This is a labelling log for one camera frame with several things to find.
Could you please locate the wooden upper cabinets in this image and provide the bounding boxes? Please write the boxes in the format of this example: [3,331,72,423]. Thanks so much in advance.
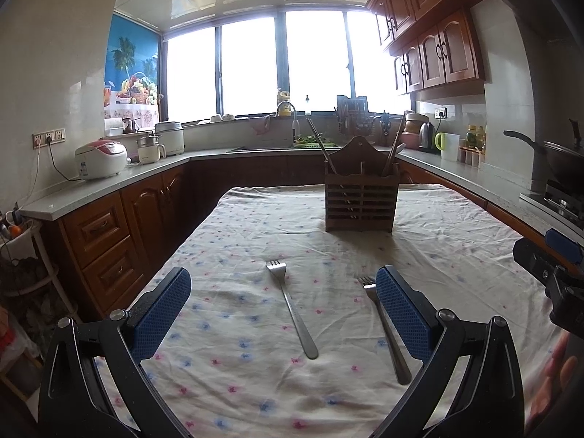
[365,0,492,97]

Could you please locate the range hood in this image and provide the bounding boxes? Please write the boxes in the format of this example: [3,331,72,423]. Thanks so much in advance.
[470,0,584,47]

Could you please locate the stainless steel fork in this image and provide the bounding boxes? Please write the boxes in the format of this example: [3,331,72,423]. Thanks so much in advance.
[266,260,319,361]
[357,275,413,386]

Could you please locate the wooden slatted utensil holder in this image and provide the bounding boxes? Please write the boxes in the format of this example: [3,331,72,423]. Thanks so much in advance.
[324,135,400,235]

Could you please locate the chrome kitchen faucet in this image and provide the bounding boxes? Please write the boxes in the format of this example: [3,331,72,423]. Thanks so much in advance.
[276,101,300,143]

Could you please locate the black power cord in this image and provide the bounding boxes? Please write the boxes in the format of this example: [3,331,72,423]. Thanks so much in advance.
[39,143,83,183]

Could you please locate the dark wooden chopstick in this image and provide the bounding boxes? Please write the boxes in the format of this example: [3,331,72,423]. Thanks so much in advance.
[310,121,359,219]
[306,118,357,219]

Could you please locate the white electric cooking pot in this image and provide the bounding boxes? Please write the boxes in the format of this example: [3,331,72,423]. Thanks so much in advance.
[154,121,186,156]

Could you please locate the white wall outlet strip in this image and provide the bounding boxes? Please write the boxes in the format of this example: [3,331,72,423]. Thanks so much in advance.
[32,128,66,149]

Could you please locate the white storage rack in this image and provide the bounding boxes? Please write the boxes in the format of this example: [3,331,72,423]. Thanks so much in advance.
[0,201,88,403]

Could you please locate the row of spice jars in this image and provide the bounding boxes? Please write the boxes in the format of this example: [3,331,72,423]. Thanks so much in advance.
[458,146,485,168]

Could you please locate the gas stove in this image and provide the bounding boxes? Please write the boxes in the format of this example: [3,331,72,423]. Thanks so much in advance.
[519,178,584,234]

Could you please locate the large kitchen window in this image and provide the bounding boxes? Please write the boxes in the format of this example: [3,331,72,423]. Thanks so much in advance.
[160,6,414,122]

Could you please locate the wire dish rack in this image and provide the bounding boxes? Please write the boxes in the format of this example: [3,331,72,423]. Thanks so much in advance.
[335,94,377,140]

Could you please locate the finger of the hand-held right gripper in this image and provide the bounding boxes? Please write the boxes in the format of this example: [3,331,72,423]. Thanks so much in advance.
[544,227,584,262]
[513,236,561,284]

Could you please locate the tan lidded pot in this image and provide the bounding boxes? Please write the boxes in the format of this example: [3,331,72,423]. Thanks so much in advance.
[406,112,430,136]

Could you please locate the black wok with lid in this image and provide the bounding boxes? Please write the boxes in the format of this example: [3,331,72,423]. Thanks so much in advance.
[503,118,584,193]

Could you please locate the small cream electric cooker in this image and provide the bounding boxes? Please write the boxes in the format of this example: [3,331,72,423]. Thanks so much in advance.
[137,133,168,165]

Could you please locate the green basket of vegetables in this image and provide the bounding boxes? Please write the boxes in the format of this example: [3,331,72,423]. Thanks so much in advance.
[293,133,339,149]

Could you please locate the person's right hand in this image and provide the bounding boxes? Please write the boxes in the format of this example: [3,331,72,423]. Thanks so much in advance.
[525,331,578,426]

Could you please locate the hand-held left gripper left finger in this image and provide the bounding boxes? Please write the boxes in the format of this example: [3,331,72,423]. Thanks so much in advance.
[39,267,193,438]

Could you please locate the white pink rice cooker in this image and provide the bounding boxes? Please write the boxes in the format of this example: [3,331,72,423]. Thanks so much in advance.
[75,141,129,180]

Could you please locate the wooden base cabinets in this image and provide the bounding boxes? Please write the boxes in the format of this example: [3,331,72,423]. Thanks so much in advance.
[59,155,572,321]

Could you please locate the white pitcher green handle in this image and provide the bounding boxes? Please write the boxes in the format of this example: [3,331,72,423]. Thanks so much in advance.
[434,131,461,162]

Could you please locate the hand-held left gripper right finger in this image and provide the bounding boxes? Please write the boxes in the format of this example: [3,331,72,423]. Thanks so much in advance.
[375,265,525,438]

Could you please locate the stainless steel spoon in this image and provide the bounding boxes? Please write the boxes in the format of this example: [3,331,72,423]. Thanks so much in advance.
[389,142,407,177]

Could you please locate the grey kitchen countertop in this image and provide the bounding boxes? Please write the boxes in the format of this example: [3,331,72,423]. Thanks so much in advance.
[20,143,584,257]

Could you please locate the tropical fruit wall poster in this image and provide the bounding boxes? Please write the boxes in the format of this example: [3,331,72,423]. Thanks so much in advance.
[104,13,162,122]

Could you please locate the steel electric kettle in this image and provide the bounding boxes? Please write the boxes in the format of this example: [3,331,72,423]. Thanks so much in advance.
[417,122,438,153]

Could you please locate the kitchen sink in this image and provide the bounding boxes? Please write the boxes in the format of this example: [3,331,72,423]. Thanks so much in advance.
[226,145,295,154]

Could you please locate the white floral tablecloth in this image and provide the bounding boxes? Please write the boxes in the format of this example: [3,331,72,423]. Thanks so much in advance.
[93,183,567,438]

